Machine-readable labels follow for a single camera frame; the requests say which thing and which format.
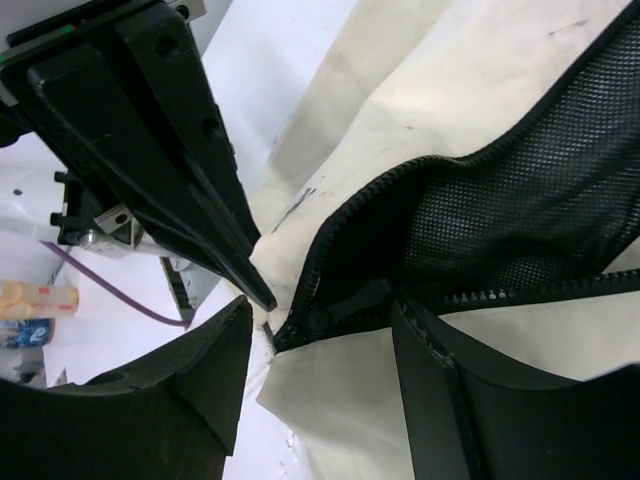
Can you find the beige jacket with black lining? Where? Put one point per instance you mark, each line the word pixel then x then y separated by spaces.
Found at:
pixel 493 177

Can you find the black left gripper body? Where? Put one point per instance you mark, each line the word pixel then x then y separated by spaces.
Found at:
pixel 92 25

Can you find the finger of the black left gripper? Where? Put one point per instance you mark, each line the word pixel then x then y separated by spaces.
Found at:
pixel 200 115
pixel 103 104

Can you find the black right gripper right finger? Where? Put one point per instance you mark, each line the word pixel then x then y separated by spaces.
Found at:
pixel 472 412

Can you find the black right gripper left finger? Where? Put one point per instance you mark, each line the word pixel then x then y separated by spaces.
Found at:
pixel 170 414

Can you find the colourful packages in background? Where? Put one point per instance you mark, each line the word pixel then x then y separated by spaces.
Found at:
pixel 29 311

